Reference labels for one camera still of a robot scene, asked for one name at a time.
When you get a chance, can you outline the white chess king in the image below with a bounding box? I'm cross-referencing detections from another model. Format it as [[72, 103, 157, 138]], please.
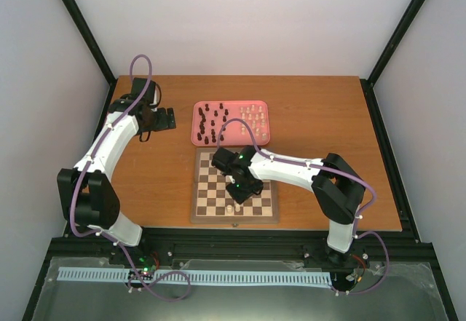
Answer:
[[226, 205, 234, 215]]

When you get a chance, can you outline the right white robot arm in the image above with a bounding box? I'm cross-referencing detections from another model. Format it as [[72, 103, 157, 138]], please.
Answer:
[[211, 146, 366, 253]]

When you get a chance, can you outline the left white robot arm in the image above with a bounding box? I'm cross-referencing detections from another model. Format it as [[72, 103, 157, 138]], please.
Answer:
[[57, 78, 175, 265]]

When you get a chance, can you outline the wooden chess board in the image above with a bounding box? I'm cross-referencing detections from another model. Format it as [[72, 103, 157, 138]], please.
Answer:
[[191, 148, 280, 226]]

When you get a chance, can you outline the pink plastic tray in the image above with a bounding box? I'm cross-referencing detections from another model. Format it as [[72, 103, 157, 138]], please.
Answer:
[[191, 100, 271, 147]]

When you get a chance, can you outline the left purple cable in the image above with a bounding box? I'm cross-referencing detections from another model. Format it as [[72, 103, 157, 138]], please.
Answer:
[[68, 54, 192, 302]]

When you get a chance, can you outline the light blue cable duct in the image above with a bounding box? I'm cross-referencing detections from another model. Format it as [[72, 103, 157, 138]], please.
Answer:
[[56, 267, 331, 288]]

